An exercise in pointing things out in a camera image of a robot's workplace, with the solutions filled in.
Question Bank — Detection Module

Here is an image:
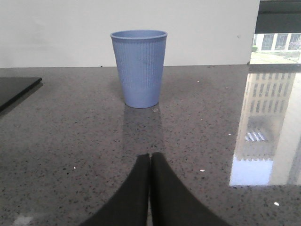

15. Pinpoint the window with dark blind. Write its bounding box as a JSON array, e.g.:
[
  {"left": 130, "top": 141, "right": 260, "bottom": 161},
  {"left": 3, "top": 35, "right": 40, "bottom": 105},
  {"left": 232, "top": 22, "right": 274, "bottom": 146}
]
[{"left": 250, "top": 0, "right": 301, "bottom": 65}]

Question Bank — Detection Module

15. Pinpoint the light blue ribbed plastic cup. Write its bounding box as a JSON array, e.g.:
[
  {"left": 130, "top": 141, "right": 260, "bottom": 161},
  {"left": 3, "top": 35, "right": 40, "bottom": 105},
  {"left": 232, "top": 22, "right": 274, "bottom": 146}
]
[{"left": 110, "top": 30, "right": 167, "bottom": 108}]

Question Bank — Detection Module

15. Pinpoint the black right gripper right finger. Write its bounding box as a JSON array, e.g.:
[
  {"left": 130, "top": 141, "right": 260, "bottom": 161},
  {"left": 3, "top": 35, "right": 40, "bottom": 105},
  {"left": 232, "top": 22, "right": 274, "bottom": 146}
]
[{"left": 150, "top": 152, "right": 228, "bottom": 226}]

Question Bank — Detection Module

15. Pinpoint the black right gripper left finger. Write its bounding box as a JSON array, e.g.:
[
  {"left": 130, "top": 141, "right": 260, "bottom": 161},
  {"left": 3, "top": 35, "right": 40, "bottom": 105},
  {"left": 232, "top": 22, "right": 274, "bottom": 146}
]
[{"left": 81, "top": 154, "right": 150, "bottom": 226}]

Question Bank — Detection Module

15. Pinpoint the black glass gas cooktop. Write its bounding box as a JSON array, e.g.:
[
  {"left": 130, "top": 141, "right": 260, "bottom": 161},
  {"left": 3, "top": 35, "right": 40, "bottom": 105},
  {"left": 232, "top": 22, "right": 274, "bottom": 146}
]
[{"left": 0, "top": 77, "right": 42, "bottom": 112}]

